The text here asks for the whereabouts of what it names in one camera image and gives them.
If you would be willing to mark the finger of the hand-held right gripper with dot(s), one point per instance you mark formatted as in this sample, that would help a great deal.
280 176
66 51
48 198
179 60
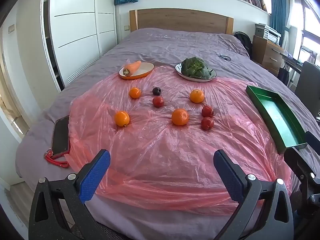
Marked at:
297 161
313 140

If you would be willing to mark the white wardrobe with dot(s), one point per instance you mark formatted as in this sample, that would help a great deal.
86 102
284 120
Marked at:
75 30

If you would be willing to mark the red plum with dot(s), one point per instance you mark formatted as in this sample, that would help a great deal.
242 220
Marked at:
158 101
207 123
207 111

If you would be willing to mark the black smartphone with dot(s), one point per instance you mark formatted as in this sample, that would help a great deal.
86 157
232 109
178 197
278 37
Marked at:
60 136

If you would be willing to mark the desk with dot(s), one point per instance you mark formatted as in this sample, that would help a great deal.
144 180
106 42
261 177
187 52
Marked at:
292 61

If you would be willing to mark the pink plastic sheet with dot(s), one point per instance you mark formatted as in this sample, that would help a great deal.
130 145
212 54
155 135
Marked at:
160 155

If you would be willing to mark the carrot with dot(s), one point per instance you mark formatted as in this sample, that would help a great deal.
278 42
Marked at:
132 67

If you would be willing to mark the wooden headboard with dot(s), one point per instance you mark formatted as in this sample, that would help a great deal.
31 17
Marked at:
182 18

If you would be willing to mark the black backpack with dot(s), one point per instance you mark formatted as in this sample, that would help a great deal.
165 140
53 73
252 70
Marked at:
243 42

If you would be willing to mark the grey printer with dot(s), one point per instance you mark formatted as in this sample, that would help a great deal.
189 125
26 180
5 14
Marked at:
267 33

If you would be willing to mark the wooden drawer cabinet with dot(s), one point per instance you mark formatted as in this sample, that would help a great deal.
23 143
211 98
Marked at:
266 53

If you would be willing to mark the orange oval dish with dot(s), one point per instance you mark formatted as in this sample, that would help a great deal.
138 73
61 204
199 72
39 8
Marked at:
146 68

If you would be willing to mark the green leafy vegetable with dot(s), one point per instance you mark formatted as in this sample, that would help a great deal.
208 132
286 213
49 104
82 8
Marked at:
195 67

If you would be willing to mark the white round plate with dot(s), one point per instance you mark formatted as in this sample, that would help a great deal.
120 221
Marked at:
213 74

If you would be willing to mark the dark purple plum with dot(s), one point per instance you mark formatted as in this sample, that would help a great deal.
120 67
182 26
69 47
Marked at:
156 91

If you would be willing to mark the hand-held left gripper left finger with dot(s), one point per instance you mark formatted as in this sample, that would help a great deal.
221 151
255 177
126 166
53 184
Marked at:
95 176

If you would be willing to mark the green rectangular tray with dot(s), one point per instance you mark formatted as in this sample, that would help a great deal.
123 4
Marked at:
280 115

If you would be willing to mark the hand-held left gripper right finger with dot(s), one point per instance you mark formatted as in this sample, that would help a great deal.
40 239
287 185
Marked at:
228 176

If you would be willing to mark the orange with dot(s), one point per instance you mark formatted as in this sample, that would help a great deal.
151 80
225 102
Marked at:
180 117
122 118
135 92
196 96

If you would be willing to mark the grey office chair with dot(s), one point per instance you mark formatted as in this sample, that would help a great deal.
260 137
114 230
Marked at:
308 82

